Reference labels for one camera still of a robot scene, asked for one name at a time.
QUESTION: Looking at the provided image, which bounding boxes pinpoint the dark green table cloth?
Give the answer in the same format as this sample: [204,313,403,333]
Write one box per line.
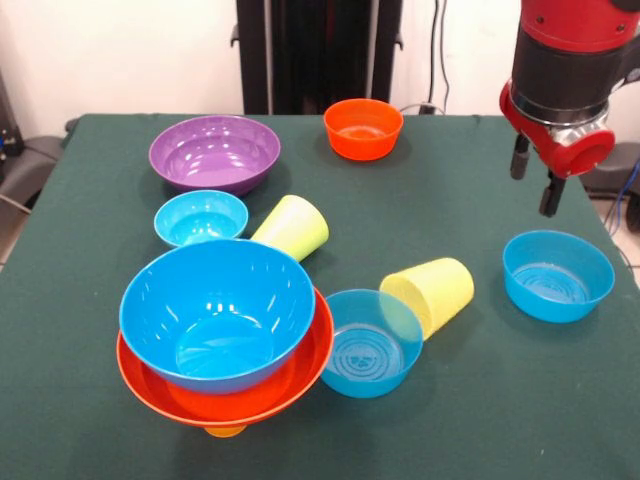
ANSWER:
[0,113,640,480]

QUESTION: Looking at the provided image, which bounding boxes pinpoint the blue ring-patterned bowl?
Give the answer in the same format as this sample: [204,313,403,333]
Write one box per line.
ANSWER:
[502,229,616,324]
[319,288,425,400]

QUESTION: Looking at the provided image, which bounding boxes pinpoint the black pedestal foot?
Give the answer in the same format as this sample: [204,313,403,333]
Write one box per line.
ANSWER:
[0,134,66,211]
[579,142,640,200]

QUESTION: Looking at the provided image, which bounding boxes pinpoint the purple bowl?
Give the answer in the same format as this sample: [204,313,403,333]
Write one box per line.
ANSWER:
[148,114,282,197]

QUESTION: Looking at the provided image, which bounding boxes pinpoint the green cup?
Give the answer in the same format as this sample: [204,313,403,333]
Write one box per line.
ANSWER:
[249,194,330,262]

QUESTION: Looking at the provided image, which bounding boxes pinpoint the large orange bowl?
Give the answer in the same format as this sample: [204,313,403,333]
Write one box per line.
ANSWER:
[115,287,335,427]

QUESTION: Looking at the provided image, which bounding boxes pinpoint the yellow cup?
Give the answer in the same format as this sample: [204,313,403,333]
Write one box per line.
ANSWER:
[378,257,475,342]

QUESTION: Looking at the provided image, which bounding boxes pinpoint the small light blue bowl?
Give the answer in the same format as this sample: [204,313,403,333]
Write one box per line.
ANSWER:
[153,189,250,249]

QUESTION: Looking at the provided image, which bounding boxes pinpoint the orange cup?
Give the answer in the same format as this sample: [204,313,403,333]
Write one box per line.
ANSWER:
[203,422,249,439]

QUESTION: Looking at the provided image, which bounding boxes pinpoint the black equipment box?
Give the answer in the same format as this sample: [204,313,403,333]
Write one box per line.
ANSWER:
[0,69,25,174]

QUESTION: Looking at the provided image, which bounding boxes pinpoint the grey cable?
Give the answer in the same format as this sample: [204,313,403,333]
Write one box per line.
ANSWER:
[0,192,32,216]

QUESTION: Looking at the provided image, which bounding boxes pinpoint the small red-orange bowl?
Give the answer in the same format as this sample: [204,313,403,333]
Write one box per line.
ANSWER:
[322,98,405,162]

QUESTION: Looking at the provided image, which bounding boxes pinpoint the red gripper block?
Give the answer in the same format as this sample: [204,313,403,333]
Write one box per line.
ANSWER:
[499,79,616,218]

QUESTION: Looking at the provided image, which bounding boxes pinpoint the large deep blue bowl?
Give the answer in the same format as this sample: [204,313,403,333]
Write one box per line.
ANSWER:
[118,238,317,395]

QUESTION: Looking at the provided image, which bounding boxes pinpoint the blue cable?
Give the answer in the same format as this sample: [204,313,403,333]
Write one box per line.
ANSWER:
[607,157,640,236]

